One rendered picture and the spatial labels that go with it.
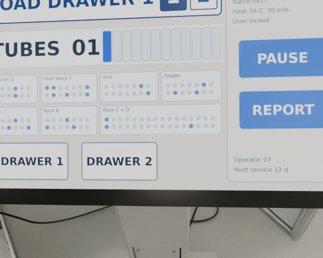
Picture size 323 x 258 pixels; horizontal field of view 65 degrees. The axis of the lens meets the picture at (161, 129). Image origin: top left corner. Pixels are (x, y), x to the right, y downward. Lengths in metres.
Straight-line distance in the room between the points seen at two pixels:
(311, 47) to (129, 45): 0.21
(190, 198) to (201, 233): 1.08
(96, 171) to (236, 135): 0.17
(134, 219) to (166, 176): 0.27
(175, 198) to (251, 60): 0.19
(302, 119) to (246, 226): 1.15
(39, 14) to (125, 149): 0.20
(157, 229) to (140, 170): 0.30
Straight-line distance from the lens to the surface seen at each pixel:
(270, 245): 1.43
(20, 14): 0.39
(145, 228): 0.59
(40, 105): 0.35
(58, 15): 0.37
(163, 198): 0.31
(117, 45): 0.33
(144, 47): 0.32
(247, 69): 0.32
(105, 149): 0.32
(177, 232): 0.60
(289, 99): 0.33
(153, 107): 0.30
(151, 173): 0.31
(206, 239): 1.38
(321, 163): 0.34
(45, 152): 0.35
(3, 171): 0.38
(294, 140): 0.33
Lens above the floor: 1.23
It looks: 40 degrees down
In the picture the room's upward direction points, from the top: 4 degrees counter-clockwise
